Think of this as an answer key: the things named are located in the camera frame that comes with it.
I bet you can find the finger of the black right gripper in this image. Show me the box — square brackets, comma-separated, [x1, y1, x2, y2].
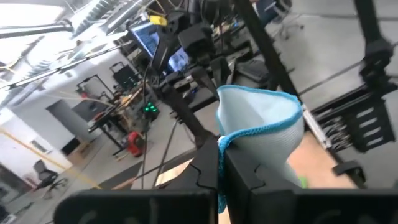
[190, 66, 219, 101]
[210, 57, 233, 88]

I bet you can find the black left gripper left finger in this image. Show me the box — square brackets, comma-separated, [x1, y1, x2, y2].
[53, 136, 219, 224]

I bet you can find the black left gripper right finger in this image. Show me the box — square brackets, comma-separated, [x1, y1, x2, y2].
[222, 143, 398, 224]

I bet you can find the light blue microfiber towel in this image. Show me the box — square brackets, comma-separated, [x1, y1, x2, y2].
[215, 84, 305, 214]

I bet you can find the computer monitor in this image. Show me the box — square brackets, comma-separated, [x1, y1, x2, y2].
[129, 22, 191, 74]

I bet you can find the device with green lights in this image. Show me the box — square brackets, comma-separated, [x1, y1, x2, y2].
[142, 101, 160, 115]

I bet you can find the small red floor machine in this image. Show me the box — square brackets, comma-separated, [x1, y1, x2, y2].
[126, 130, 146, 158]

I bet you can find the black equipment cart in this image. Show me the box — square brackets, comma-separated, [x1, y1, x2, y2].
[108, 61, 141, 91]

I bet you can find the silver aluminium extrusion bar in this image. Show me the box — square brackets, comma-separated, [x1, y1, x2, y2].
[302, 103, 333, 149]

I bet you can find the cluttered black work table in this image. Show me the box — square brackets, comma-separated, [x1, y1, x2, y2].
[88, 86, 156, 156]

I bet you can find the black office chair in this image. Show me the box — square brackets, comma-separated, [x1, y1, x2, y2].
[32, 159, 70, 193]

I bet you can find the yellow cable tag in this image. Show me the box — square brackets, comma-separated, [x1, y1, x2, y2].
[148, 14, 169, 27]

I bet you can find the small black edge bracket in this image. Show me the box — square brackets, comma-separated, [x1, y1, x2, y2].
[331, 159, 367, 189]

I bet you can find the yellow hanging cable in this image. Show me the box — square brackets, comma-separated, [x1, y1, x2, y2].
[0, 126, 103, 190]

